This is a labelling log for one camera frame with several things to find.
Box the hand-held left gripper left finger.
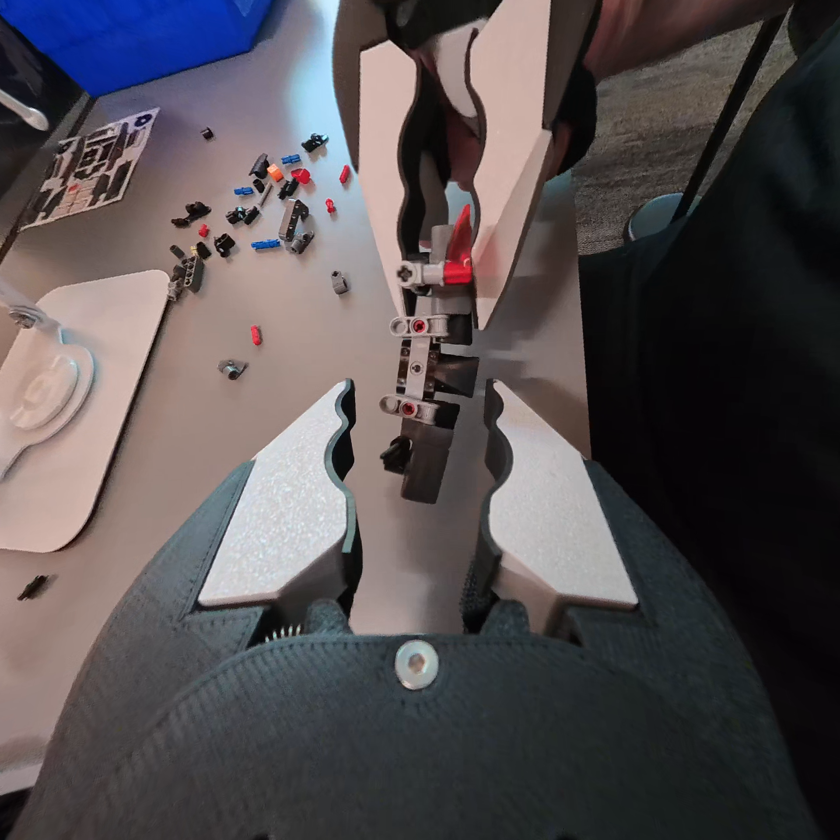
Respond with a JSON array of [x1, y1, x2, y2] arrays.
[[196, 378, 363, 614]]

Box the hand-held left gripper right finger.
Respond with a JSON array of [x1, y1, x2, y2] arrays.
[[472, 379, 640, 632]]

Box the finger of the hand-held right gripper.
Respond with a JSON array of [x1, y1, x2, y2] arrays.
[[432, 0, 601, 332], [360, 39, 434, 322]]

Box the grey black lego subassembly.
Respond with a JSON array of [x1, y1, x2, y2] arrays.
[[379, 203, 481, 506]]

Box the person's right forearm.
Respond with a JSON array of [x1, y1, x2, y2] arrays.
[[583, 0, 798, 83]]

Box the person's right hand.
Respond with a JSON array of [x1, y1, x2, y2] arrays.
[[550, 62, 599, 177]]

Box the white book stand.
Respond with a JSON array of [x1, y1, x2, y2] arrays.
[[0, 269, 173, 553]]

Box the large blue bin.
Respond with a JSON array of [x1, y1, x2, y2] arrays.
[[0, 0, 273, 98]]

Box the sticker sheet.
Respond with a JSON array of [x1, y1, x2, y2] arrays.
[[20, 107, 161, 231]]

